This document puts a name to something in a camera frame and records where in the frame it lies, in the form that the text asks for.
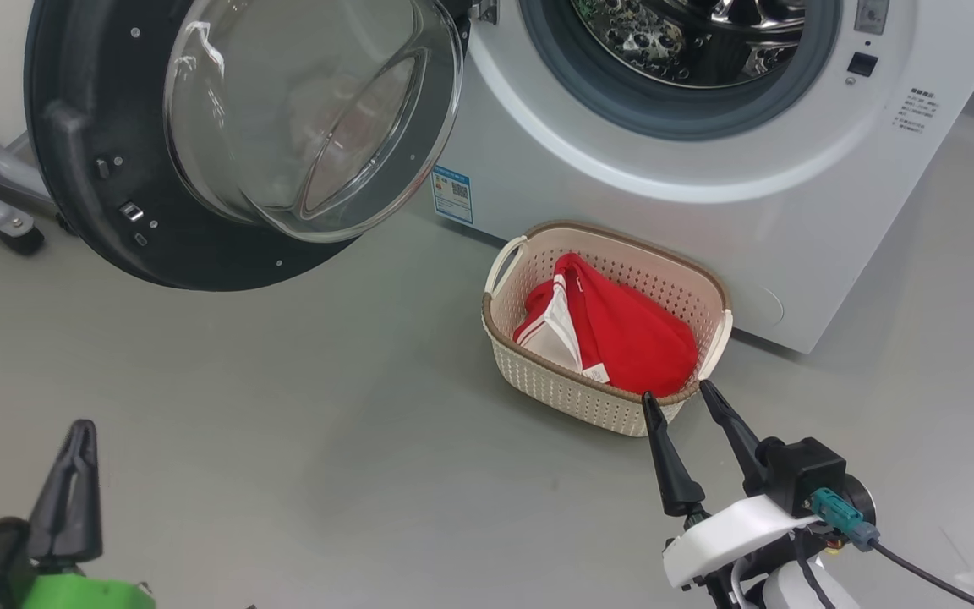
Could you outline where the right cable with teal plug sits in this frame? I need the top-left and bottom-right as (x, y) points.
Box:
(810, 487), (974, 608)

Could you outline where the round glass washing machine door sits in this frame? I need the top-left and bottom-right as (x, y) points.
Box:
(24, 0), (473, 293)

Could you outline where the red Bulls jersey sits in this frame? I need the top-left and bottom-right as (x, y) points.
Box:
(512, 252), (701, 398)

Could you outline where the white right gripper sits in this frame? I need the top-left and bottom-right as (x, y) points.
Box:
(642, 380), (823, 590)

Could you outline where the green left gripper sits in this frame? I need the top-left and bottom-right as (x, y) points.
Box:
(18, 420), (157, 609)

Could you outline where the white front-load washing machine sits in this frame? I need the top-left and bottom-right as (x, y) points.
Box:
(432, 0), (974, 354)

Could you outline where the cream perforated laundry basket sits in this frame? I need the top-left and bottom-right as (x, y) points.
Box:
(481, 220), (734, 438)

